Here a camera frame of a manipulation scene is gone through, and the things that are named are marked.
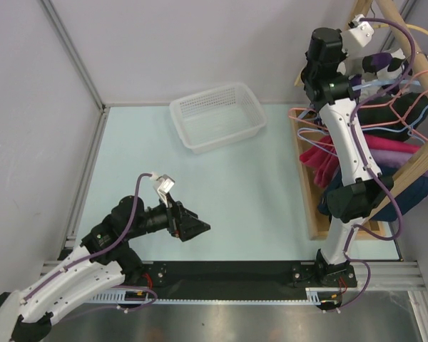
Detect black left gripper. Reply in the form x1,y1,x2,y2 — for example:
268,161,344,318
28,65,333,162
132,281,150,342
126,192,210,240

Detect yellow clothes hanger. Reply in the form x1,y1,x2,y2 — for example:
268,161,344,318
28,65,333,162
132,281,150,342
293,24,428,87

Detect purple camouflage trousers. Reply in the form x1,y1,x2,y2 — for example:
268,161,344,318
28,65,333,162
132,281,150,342
344,49,409,81

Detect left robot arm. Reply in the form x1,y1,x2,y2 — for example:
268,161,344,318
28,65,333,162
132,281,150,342
0,196,210,341

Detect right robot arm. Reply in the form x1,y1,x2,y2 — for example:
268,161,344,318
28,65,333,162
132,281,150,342
301,28,394,286

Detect black garment on hanger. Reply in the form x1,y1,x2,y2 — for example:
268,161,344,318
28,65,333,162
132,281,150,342
357,92,428,142

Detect pink garment on hanger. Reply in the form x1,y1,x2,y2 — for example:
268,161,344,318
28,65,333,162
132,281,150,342
300,135,419,189

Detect lilac garment on hanger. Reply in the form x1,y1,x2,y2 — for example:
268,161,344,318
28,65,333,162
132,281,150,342
371,150,414,170

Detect white plastic basket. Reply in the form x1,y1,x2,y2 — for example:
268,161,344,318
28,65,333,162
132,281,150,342
169,83,268,154

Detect dark blue denim garment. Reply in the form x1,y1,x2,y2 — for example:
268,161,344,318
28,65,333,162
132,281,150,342
317,170,428,222

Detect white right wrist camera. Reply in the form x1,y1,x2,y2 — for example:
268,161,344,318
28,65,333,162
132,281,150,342
349,14,375,48

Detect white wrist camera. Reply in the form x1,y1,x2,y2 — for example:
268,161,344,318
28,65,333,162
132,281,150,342
349,14,375,48
151,172,175,207

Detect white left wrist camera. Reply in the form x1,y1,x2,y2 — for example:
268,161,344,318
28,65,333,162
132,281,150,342
151,172,175,207

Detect pink wire hanger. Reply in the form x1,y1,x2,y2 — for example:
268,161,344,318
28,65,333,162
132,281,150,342
297,128,337,156
289,75,428,142

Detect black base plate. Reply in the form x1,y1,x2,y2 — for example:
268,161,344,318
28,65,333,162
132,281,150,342
144,261,357,299

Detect wooden clothes rack frame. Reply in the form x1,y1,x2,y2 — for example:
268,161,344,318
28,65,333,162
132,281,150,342
287,0,428,242

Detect white cable duct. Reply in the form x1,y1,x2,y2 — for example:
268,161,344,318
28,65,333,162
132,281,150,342
86,288,340,308

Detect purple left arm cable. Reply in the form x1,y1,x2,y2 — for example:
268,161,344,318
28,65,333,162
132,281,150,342
19,172,156,299

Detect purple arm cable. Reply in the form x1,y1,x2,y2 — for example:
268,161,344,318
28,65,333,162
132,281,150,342
19,172,156,299
320,17,417,314

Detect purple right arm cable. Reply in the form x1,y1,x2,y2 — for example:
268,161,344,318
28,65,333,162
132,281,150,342
320,17,417,314

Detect aluminium corner post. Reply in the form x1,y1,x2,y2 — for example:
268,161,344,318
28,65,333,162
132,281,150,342
39,0,106,111

